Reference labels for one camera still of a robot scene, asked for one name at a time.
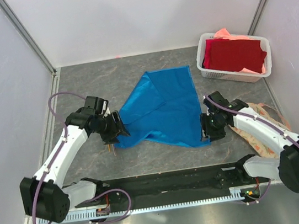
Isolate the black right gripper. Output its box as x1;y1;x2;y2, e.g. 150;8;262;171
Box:
196;110;229;144

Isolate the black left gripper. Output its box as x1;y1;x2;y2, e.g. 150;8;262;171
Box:
90;109;131;147

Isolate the blue cloth napkin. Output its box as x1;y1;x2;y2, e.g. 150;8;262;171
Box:
115;66;211;148

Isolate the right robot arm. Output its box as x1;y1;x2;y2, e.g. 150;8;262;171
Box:
200;92;299;193

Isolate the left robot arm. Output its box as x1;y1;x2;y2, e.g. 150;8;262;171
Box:
19;100;129;223

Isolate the floral oval placemat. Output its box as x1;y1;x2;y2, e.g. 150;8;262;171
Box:
231;103;298;159

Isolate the red cloth in basket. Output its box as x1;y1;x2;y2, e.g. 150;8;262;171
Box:
202;39;267;74

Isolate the salmon cloth in basket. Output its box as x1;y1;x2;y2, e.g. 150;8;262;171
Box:
213;28;250;40

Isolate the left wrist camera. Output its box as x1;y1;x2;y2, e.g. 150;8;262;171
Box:
84;96;109;115

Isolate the slotted cable duct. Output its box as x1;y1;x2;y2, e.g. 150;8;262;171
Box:
37;184;262;224

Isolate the left aluminium corner post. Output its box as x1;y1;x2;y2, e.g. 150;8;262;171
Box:
0;0;57;76

